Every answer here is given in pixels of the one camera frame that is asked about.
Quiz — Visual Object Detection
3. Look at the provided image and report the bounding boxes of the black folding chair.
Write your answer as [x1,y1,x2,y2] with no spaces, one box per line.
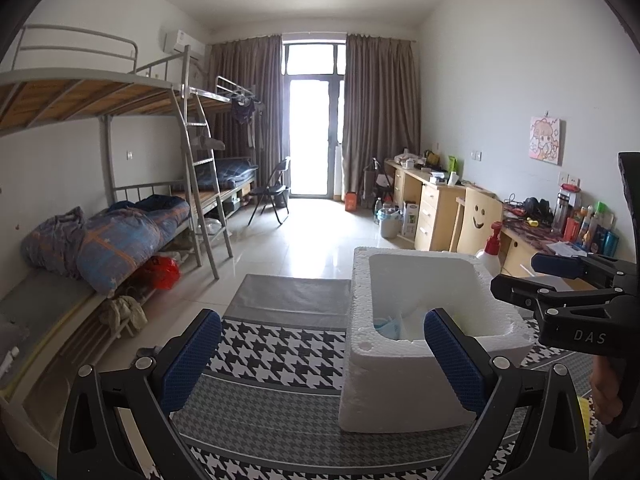
[247,156,292,226]

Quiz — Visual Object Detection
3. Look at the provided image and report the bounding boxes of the white foam box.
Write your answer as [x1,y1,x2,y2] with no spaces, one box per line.
[339,246,535,433]

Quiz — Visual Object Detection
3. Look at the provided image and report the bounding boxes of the black white houndstooth mat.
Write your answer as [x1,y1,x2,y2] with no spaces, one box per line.
[170,310,601,480]

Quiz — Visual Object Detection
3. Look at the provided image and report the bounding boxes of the blue face mask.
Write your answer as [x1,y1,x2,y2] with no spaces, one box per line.
[375,314,410,341]

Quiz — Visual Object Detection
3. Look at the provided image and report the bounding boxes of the dark hanging clothes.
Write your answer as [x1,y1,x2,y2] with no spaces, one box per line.
[230,97,256,126]

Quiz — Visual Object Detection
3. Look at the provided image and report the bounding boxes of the beige cloth bundle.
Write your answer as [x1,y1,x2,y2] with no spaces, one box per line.
[97,295,148,336]

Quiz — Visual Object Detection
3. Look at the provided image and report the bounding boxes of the red plastic bag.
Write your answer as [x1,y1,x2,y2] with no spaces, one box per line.
[135,255,181,291]

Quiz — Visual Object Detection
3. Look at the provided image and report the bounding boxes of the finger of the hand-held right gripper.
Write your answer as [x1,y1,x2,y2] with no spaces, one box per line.
[530,251,632,286]
[490,272,630,318]

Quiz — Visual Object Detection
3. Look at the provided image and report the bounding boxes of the glass balcony door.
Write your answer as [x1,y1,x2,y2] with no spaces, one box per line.
[281,34,348,201]

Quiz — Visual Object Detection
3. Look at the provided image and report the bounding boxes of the person's right hand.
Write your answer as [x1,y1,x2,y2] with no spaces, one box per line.
[590,357,624,425]

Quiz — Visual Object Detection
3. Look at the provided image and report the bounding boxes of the blue plaid bedding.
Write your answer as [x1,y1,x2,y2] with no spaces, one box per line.
[192,157,258,188]

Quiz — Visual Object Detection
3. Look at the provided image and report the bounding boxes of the blue plaid quilt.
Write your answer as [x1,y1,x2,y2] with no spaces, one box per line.
[77,195,191,296]

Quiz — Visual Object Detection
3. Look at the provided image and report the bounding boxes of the white spray bottle red cap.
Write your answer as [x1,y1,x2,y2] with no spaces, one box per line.
[475,221,503,261]

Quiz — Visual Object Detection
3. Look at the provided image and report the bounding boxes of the wooden desk with drawers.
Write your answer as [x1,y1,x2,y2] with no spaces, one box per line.
[384,159,496,252]

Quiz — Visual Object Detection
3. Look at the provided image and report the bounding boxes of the wooden chair with smiley face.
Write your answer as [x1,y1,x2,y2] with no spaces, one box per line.
[448,187,505,256]

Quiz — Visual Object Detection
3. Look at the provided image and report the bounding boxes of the grey bucket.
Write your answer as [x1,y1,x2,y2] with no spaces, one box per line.
[378,208,402,238]

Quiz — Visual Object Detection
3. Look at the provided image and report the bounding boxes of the wooden desk with patterned cover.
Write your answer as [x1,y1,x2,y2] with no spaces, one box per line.
[500,200,621,288]

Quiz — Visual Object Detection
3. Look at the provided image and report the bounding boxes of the metal bunk bed with ladder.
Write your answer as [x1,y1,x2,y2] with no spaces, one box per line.
[0,24,235,461]

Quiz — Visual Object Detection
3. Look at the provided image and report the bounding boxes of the pink cartoon wall poster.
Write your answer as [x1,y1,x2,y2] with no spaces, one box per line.
[528,116,567,167]

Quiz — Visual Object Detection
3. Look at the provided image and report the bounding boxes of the white air conditioner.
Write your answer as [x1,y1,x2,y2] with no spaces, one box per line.
[161,30,207,58]

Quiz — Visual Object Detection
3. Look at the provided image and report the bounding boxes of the dark thermos bottle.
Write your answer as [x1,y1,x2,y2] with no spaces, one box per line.
[552,192,573,233]

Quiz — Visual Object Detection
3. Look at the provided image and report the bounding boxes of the brown curtain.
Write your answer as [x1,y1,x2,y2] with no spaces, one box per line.
[207,35,283,196]
[342,33,422,196]

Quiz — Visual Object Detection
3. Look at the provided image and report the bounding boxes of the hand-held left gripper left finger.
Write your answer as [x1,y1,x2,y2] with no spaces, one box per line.
[57,308,223,480]

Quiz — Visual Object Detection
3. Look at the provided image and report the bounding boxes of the purple patterned blanket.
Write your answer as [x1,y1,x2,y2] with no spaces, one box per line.
[20,207,90,281]

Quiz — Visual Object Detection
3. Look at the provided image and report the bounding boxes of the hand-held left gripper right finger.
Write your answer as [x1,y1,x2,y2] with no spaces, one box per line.
[424,307,591,480]

